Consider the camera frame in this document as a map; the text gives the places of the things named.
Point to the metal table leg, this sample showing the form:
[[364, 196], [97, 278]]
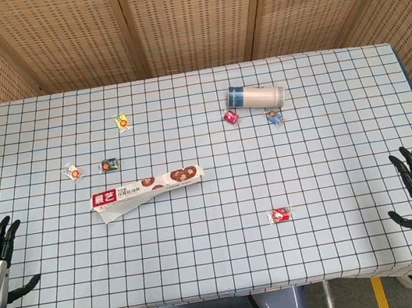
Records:
[[328, 301]]

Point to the magenta wrapped candy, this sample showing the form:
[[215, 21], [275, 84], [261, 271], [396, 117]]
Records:
[[231, 117]]

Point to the white orange wrapped candy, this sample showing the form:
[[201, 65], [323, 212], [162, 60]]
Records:
[[73, 171]]

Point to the red wrapped candy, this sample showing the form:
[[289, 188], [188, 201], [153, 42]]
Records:
[[279, 215]]

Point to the light blue checked tablecloth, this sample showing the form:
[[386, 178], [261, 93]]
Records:
[[223, 258]]

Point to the long white red snack box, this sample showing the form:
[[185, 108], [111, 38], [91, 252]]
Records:
[[148, 187]]

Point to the light blue wrapped candy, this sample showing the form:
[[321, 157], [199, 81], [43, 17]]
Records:
[[275, 117]]

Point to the dark blue wrapped candy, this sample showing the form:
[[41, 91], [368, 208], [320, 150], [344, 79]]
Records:
[[109, 165]]

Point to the beige blue cylindrical can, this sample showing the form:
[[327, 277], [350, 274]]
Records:
[[256, 97]]

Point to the yellow wrapped candy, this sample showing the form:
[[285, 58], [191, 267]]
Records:
[[122, 122]]

